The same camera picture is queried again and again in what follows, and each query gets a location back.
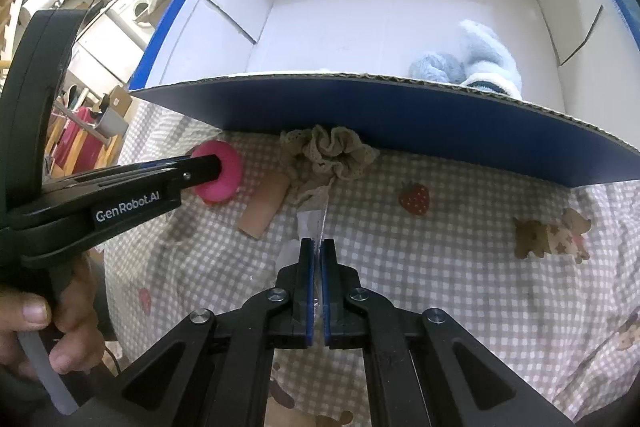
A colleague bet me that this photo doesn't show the brown cardboard box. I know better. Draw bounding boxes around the brown cardboard box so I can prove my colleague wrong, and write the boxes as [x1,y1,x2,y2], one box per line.
[98,86,132,128]

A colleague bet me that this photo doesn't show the white washing machine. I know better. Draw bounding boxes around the white washing machine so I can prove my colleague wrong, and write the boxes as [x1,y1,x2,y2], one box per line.
[106,0,153,29]

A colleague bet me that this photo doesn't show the light blue fuzzy socks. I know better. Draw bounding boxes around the light blue fuzzy socks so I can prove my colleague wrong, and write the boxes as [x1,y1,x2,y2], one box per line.
[408,20,522,100]

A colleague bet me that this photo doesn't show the blue and white cardboard box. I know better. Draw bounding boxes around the blue and white cardboard box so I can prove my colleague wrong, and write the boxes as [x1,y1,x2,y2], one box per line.
[131,0,639,187]

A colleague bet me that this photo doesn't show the white paper label tag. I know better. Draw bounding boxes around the white paper label tag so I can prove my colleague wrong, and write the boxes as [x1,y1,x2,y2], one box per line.
[276,209,326,272]

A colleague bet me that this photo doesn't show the red bag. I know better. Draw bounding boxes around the red bag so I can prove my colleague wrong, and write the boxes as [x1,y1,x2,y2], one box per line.
[53,106,102,173]

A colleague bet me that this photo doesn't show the person's left hand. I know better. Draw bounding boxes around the person's left hand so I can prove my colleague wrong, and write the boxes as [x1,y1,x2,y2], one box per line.
[0,256,106,381]

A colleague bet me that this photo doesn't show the checkered patterned bed sheet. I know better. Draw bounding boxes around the checkered patterned bed sheet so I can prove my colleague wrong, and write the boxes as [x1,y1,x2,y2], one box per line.
[104,103,639,426]

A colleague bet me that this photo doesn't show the white kitchen cabinet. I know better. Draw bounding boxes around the white kitchen cabinet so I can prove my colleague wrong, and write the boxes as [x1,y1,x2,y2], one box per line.
[67,11,155,98]

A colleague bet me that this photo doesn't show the beige lace scrunchie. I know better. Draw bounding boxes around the beige lace scrunchie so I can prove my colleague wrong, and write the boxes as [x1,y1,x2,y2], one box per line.
[278,124,380,206]

